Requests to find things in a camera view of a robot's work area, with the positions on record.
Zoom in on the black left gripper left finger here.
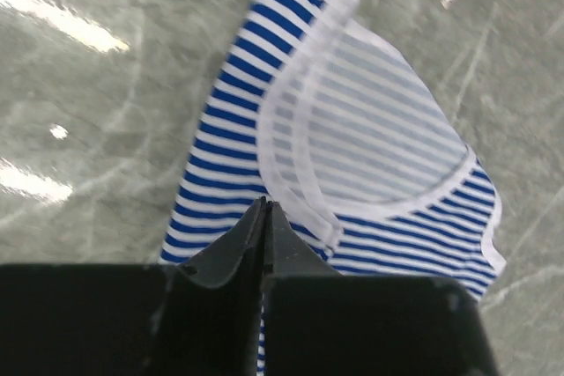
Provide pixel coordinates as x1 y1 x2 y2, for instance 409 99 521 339
1 199 264 375

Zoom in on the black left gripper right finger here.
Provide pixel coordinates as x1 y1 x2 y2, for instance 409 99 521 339
263 203 498 375

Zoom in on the blue white striped tank top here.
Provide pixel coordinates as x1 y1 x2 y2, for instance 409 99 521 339
160 0 505 375

